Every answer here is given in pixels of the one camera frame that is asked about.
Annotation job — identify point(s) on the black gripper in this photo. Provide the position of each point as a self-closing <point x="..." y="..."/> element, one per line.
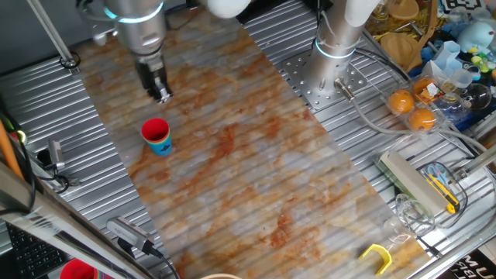
<point x="152" y="71"/>

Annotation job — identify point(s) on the red plastic cup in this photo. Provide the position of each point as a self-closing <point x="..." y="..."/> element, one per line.
<point x="155" y="128"/>

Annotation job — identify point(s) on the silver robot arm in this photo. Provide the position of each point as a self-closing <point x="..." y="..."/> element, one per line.
<point x="143" y="31"/>

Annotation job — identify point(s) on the red cup with coloured stack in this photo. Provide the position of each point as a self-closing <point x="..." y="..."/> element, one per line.
<point x="77" y="270"/>

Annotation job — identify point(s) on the blue plastic cup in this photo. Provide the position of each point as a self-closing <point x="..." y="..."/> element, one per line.
<point x="162" y="149"/>

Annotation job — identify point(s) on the metal pole stand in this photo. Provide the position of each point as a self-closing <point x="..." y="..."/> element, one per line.
<point x="50" y="33"/>

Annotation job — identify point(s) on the marble pattern mat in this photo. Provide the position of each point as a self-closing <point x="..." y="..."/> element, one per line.
<point x="252" y="174"/>

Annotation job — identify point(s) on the orange pole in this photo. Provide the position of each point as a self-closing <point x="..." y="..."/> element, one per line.
<point x="7" y="149"/>

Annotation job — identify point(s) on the beige bowl rim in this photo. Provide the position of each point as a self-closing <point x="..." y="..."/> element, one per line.
<point x="221" y="276"/>

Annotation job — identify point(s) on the black keyboard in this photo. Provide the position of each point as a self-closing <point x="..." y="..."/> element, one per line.
<point x="31" y="255"/>

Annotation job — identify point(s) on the glass jar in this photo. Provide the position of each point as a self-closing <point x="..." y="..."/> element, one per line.
<point x="377" y="17"/>

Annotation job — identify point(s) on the wooden stand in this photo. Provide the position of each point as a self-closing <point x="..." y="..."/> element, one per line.
<point x="401" y="46"/>

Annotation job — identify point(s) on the orange fruit pair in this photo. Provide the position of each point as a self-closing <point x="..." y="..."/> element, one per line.
<point x="405" y="118"/>

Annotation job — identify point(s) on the beige long box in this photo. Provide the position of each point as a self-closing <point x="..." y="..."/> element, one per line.
<point x="410" y="180"/>

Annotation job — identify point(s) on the clear drinking glass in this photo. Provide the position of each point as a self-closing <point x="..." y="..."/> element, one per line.
<point x="414" y="217"/>

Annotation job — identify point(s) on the blue scissors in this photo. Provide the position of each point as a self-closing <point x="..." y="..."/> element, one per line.
<point x="436" y="171"/>

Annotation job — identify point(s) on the pale hexagonal box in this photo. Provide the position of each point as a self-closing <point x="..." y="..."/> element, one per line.
<point x="446" y="54"/>

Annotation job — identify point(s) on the clear measuring cup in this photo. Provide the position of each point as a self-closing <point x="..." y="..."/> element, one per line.
<point x="461" y="78"/>

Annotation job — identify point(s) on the yellow utility knife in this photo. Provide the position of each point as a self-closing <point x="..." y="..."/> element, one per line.
<point x="445" y="195"/>

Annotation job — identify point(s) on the clear plastic tub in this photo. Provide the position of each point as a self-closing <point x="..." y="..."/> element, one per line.
<point x="459" y="182"/>

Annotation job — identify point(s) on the black white marker board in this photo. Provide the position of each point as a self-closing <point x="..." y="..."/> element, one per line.
<point x="463" y="4"/>

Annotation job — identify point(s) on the round glass flask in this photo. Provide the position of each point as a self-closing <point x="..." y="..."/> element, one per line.
<point x="478" y="97"/>

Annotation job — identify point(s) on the light blue plush toy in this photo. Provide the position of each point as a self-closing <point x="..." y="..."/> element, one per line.
<point x="476" y="36"/>

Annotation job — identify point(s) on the green yellow toy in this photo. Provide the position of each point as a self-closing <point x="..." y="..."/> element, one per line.
<point x="480" y="63"/>

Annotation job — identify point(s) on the aluminium profile bar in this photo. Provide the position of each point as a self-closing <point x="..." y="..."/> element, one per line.
<point x="480" y="160"/>

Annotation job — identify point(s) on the black printed sign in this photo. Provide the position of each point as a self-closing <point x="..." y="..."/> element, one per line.
<point x="476" y="267"/>

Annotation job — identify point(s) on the small silver camera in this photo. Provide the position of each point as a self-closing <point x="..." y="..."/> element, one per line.
<point x="56" y="154"/>

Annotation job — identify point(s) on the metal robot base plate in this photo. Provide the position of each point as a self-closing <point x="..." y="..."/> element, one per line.
<point x="294" y="69"/>

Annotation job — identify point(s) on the large silver camera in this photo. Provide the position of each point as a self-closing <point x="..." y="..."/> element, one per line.
<point x="126" y="230"/>

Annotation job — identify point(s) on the aluminium frame beam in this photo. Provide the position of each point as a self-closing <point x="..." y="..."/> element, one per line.
<point x="38" y="217"/>

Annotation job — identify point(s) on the yellow U-shaped bracket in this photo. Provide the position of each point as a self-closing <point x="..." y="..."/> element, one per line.
<point x="381" y="252"/>

